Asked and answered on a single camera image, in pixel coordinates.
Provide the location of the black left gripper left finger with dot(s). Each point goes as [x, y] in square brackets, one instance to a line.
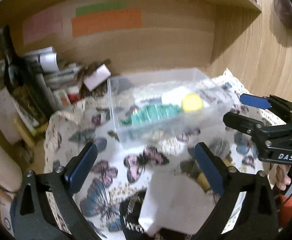
[32, 215]

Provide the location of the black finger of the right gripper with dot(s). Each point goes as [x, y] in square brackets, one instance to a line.
[245, 125]

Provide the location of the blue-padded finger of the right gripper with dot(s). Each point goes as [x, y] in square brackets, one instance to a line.
[257, 101]

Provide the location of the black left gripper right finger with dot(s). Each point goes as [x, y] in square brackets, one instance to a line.
[258, 216]

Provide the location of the white soft cloth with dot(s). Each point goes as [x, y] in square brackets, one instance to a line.
[174, 202]

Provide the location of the white foam sponge block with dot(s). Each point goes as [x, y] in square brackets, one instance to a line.
[175, 95]

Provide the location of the yellow round soft ball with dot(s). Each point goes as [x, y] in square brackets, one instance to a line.
[192, 102]

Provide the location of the person's hand on gripper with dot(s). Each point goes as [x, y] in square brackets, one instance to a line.
[282, 178]

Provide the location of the beige cushion roll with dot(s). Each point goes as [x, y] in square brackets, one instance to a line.
[10, 173]

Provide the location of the clear plastic storage box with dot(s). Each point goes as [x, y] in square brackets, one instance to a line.
[130, 91]

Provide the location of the butterfly print lace tablecloth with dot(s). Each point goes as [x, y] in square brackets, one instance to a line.
[119, 172]

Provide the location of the black studded belt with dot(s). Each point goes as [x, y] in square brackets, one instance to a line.
[129, 214]

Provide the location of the green knitted cloth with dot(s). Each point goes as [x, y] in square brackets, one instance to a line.
[151, 113]

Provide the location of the white notepad with writing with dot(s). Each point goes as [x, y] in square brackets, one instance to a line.
[7, 114]

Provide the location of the stack of papers and books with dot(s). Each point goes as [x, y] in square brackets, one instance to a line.
[66, 86]

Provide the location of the dark glass wine bottle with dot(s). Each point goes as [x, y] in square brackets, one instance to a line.
[22, 85]

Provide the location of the rolled white paper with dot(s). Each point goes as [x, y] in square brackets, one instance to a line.
[43, 60]

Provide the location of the small white cardboard box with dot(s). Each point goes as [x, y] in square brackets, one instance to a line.
[100, 75]

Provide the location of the green sticky paper note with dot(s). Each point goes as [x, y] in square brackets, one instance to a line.
[100, 7]

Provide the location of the pink sticky paper note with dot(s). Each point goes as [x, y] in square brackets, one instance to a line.
[42, 24]

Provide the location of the orange sticky paper note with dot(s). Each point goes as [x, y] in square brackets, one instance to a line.
[106, 21]

